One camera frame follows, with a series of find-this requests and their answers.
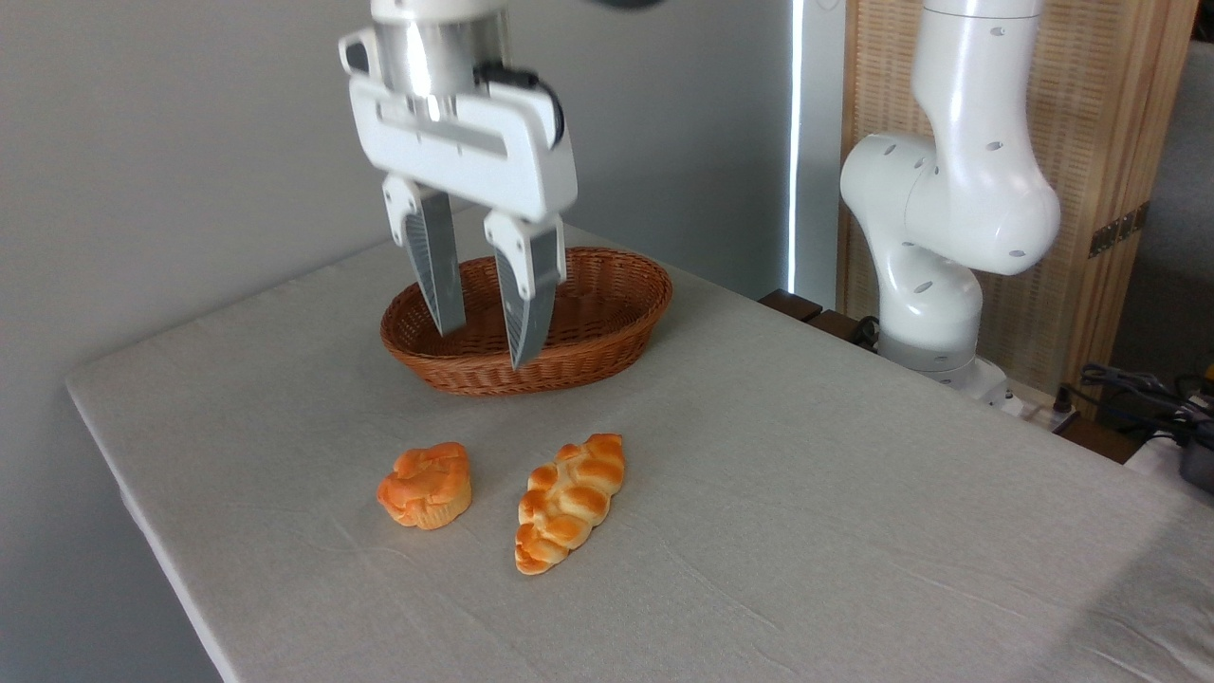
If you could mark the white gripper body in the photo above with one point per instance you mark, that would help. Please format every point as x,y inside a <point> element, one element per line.
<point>512,175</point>

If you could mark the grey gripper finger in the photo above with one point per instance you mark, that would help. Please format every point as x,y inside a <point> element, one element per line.
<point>436,266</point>
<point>531,294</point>

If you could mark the braided golden bread loaf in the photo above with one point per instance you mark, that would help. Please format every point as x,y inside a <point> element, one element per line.
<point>569,503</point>

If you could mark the orange muffin-shaped bread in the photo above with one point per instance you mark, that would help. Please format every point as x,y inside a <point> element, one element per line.
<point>427,489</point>

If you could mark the brown oval wicker basket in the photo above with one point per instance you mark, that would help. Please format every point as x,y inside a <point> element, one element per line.
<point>597,351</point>

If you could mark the dark brown wooden furniture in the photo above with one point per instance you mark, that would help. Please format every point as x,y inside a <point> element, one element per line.
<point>792,304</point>

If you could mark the light grey tablecloth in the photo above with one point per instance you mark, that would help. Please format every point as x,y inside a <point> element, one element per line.
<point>806,522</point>

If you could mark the metal screen hinge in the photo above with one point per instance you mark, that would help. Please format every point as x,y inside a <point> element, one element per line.
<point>1119,230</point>

